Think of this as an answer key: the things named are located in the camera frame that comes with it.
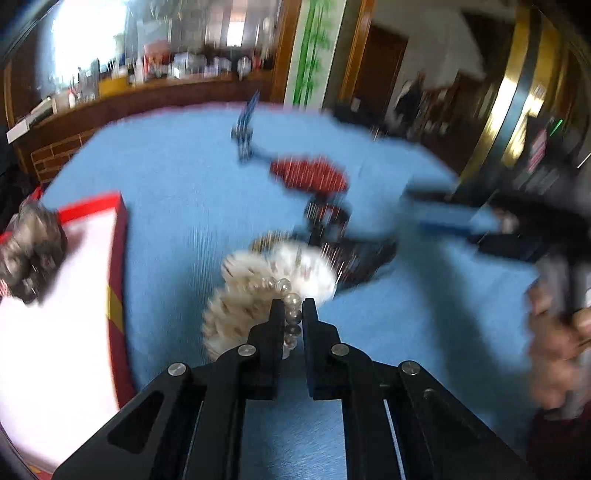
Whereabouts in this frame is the white dotted scrunchie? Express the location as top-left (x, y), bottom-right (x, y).
top-left (201, 241), bottom-right (337, 361)

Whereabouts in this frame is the white pearl bracelet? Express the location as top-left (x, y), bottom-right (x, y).
top-left (257, 276), bottom-right (306, 361)

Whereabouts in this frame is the grey black scrunchie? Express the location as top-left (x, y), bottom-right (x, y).
top-left (1, 200), bottom-right (68, 304)

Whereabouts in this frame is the person's right hand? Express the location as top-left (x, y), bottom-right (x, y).
top-left (527, 280), bottom-right (590, 410)

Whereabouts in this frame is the brown beaded hair accessory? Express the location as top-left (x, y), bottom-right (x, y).
top-left (249, 231), bottom-right (398, 293)

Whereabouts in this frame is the red dotted scrunchie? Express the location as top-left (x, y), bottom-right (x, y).
top-left (270, 156), bottom-right (349, 196)

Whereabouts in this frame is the red white shallow box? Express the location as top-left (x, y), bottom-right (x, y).
top-left (1, 192), bottom-right (135, 478)

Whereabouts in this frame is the blue table cloth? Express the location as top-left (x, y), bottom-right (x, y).
top-left (45, 106), bottom-right (535, 452)

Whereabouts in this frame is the yellow round tin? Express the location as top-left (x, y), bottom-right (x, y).
top-left (98, 76), bottom-right (129, 98)

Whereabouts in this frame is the dark patterned hair tie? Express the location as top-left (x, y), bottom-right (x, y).
top-left (302, 197), bottom-right (352, 241)

